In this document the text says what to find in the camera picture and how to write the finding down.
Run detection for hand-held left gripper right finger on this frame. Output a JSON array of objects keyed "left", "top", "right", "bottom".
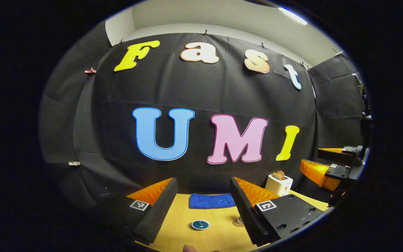
[{"left": 230, "top": 176, "right": 328, "bottom": 247}]

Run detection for white toaster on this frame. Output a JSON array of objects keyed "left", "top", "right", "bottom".
[{"left": 265, "top": 174, "right": 294, "bottom": 197}]

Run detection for black backdrop cloth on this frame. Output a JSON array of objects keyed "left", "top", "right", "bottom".
[{"left": 39, "top": 21, "right": 372, "bottom": 210}]

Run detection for blue towel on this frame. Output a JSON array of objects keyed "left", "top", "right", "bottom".
[{"left": 189, "top": 193, "right": 236, "bottom": 209}]

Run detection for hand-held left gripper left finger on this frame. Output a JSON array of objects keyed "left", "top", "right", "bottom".
[{"left": 93, "top": 177, "right": 178, "bottom": 245}]

